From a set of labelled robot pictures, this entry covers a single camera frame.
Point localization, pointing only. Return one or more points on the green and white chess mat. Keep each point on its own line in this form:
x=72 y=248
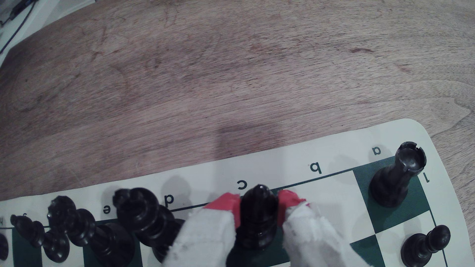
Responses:
x=334 y=207

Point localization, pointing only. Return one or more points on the black chess rook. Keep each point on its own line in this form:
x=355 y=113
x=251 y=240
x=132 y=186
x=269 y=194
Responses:
x=393 y=181

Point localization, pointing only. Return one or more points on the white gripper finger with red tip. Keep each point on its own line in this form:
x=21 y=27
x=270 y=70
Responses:
x=311 y=241
x=204 y=241

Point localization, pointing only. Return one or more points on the black chess queen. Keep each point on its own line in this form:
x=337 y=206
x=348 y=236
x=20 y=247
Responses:
x=139 y=211

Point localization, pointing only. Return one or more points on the black chess king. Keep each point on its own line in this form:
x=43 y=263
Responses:
x=107 y=244

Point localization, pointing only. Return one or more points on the black chess bishop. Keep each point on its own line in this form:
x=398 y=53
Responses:
x=258 y=211
x=55 y=248

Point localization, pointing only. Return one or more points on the black chess pawn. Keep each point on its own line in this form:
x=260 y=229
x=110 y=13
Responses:
x=415 y=250

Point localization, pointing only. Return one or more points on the black power strip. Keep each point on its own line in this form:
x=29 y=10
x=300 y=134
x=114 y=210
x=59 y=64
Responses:
x=22 y=7

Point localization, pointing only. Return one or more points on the white side table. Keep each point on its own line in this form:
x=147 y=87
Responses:
x=55 y=9

